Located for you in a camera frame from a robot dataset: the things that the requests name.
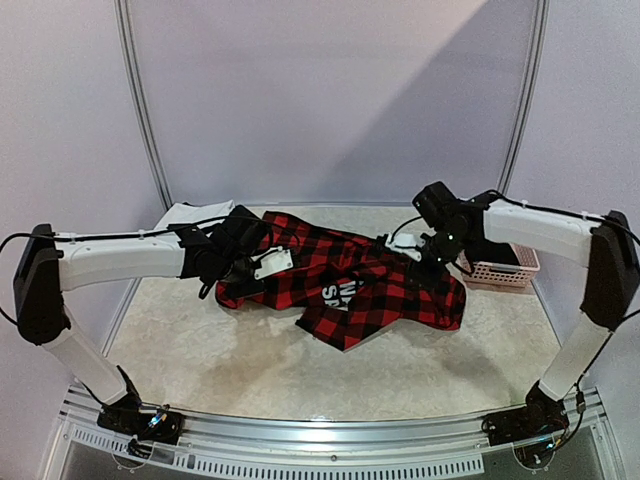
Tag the left aluminium frame post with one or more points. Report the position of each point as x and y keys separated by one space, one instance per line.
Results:
x=125 y=26

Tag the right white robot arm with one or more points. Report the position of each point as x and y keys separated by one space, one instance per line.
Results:
x=604 y=246

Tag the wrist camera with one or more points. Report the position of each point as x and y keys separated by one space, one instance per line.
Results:
x=274 y=261
x=410 y=245

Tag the white green raglan t-shirt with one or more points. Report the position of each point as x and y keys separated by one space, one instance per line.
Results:
x=181 y=213

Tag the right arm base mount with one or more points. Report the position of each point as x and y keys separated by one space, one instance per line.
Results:
x=539 y=416

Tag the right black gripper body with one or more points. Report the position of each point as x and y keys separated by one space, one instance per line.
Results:
x=431 y=257

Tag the aluminium front rail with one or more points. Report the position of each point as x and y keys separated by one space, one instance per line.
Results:
x=224 y=447

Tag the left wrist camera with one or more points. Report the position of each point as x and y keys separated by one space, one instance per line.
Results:
x=274 y=261

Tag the aluminium frame post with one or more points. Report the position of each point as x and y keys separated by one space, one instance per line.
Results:
x=125 y=26
x=525 y=99

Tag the right aluminium frame post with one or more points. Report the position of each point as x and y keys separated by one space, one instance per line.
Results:
x=525 y=99

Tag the red black plaid garment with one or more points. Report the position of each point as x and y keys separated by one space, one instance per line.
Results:
x=348 y=285

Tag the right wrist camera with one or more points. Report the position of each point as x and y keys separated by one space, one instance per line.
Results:
x=410 y=245

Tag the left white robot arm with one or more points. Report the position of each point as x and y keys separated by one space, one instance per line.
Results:
x=211 y=243

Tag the pink plastic laundry basket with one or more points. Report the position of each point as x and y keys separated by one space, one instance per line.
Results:
x=505 y=265

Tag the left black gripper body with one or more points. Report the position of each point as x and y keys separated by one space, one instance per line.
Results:
x=236 y=272

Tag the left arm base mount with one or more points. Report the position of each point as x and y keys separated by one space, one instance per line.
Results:
x=163 y=425

